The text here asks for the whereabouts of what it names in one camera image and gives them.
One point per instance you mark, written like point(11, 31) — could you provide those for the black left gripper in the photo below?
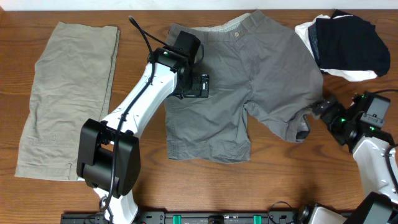
point(196, 89)

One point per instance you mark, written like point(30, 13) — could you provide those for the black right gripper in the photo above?
point(328, 116)

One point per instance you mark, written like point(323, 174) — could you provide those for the grey shorts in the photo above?
point(257, 67)

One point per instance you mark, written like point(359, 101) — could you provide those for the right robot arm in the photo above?
point(359, 127)

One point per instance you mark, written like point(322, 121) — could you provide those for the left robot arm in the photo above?
point(109, 158)

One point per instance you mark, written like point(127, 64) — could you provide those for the black garment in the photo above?
point(348, 42)

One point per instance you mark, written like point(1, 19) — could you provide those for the white garment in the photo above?
point(351, 75)

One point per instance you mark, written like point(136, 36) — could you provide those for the khaki folded shorts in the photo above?
point(73, 82)

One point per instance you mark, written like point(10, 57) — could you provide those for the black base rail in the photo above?
point(283, 215)

